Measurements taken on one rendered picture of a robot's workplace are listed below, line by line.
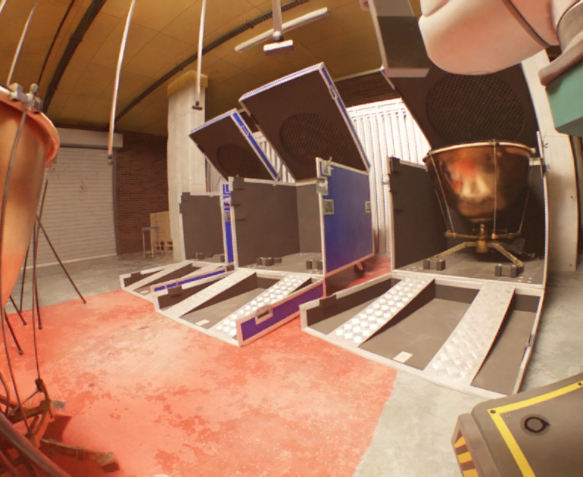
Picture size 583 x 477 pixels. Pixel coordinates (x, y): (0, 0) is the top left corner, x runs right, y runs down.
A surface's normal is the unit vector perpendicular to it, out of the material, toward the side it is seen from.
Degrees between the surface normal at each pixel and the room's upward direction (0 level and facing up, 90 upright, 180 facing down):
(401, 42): 90
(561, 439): 0
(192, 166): 90
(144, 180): 90
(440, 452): 0
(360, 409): 0
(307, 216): 90
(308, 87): 139
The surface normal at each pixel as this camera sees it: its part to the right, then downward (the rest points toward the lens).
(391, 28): -0.21, 0.09
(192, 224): 0.81, -0.01
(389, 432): -0.07, -0.99
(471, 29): -0.76, 0.64
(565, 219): -0.53, 0.10
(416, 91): -0.44, 0.85
